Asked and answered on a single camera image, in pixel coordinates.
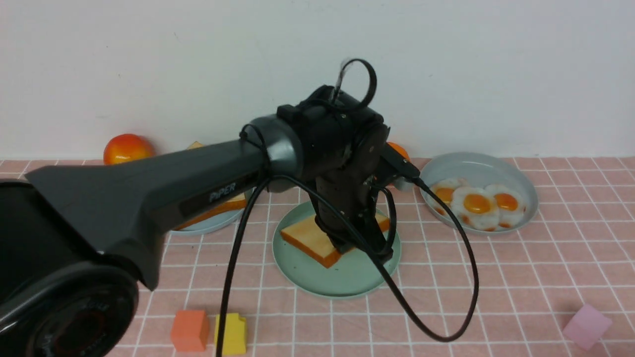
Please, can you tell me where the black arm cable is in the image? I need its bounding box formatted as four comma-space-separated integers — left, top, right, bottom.
216, 59, 480, 357

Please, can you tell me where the toast slice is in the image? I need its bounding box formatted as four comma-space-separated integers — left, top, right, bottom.
187, 141, 204, 150
174, 192, 248, 231
273, 214, 372, 274

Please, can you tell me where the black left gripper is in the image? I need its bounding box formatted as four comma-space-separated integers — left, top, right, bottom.
277, 85, 394, 259

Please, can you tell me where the orange cube block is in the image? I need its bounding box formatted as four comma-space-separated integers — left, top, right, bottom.
170, 310, 209, 353

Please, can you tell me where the yellow notched block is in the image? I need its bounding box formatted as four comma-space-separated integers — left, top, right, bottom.
215, 313, 248, 357

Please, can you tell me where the pink cube block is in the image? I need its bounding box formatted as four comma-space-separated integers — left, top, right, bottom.
563, 303, 613, 351

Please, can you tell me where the fried egg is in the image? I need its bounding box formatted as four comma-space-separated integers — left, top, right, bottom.
484, 184, 526, 229
450, 186, 501, 232
427, 177, 470, 216

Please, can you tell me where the orange mandarin fruit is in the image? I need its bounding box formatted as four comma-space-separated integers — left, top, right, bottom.
387, 142, 412, 191

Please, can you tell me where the blue-grey bread plate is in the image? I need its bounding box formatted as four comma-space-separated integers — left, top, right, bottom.
170, 188, 254, 236

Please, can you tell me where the grey egg plate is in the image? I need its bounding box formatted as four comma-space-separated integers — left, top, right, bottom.
420, 152, 538, 236

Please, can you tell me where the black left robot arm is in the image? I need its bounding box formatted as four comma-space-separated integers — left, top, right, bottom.
1, 86, 389, 357

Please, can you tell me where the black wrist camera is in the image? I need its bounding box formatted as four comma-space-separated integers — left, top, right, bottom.
375, 143, 420, 191

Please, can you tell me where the teal centre plate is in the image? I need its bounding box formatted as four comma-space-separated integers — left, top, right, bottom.
272, 202, 385, 299

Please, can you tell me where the red yellow apple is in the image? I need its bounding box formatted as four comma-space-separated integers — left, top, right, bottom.
103, 133, 156, 165

